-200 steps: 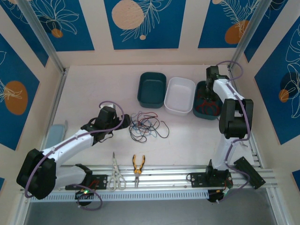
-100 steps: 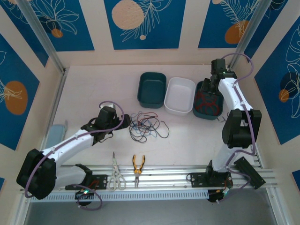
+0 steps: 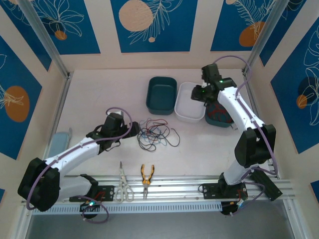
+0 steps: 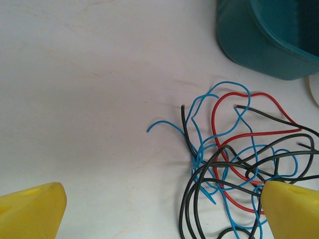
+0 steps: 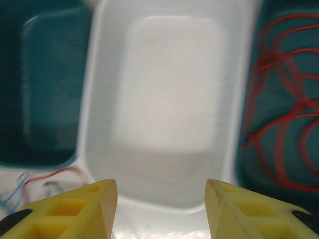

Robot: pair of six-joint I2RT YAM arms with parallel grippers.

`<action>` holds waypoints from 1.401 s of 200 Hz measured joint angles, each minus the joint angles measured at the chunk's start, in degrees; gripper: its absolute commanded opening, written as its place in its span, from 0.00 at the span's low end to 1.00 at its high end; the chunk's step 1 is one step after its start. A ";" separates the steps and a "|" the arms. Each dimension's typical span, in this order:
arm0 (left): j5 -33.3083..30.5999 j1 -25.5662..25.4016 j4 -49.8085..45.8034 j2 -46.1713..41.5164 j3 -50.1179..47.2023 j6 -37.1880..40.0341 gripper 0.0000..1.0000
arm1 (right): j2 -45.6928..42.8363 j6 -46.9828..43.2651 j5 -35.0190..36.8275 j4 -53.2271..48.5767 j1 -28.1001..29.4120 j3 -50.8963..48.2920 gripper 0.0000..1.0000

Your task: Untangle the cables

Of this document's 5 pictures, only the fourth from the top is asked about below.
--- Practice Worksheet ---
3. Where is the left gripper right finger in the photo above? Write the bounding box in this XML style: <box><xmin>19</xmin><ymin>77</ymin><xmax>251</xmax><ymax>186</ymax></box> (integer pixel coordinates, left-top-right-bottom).
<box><xmin>260</xmin><ymin>181</ymin><xmax>319</xmax><ymax>239</ymax></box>

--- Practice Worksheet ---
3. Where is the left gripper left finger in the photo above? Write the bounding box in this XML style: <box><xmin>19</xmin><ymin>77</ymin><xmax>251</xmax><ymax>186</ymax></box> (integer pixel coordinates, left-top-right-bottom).
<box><xmin>0</xmin><ymin>182</ymin><xmax>67</xmax><ymax>239</ymax></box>

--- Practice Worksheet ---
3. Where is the black wire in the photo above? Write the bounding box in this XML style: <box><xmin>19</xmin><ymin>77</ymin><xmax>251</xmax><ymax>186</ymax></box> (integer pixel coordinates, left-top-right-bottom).
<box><xmin>178</xmin><ymin>104</ymin><xmax>265</xmax><ymax>239</ymax></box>
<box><xmin>179</xmin><ymin>105</ymin><xmax>319</xmax><ymax>239</ymax></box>

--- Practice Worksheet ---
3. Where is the red wire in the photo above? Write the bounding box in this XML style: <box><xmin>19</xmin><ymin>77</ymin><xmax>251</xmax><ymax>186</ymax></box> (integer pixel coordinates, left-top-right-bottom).
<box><xmin>211</xmin><ymin>92</ymin><xmax>303</xmax><ymax>215</ymax></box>

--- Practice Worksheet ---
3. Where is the blue wire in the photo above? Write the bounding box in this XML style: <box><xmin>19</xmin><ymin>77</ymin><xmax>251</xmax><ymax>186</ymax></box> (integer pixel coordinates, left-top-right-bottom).
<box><xmin>147</xmin><ymin>120</ymin><xmax>217</xmax><ymax>205</ymax></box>
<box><xmin>190</xmin><ymin>81</ymin><xmax>299</xmax><ymax>239</ymax></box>

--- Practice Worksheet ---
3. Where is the white plastic bin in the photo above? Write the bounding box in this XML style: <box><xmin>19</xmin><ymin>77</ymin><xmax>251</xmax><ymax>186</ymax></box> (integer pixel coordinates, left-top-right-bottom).
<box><xmin>309</xmin><ymin>74</ymin><xmax>319</xmax><ymax>107</ymax></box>

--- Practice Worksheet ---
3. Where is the teal plastic bin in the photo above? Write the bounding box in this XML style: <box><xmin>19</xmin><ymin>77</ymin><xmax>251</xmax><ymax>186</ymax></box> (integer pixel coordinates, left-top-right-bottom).
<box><xmin>215</xmin><ymin>0</ymin><xmax>319</xmax><ymax>81</ymax></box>

